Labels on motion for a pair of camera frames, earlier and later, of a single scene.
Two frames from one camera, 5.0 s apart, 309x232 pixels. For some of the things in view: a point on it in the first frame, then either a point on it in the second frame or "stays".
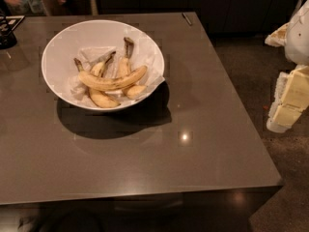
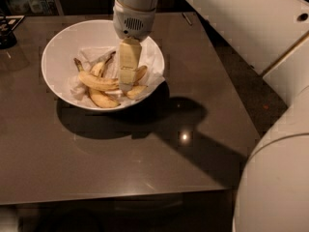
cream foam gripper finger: x=291 y=100 -> x=135 y=23
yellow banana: x=99 y=96 stays
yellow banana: x=112 y=83 stays
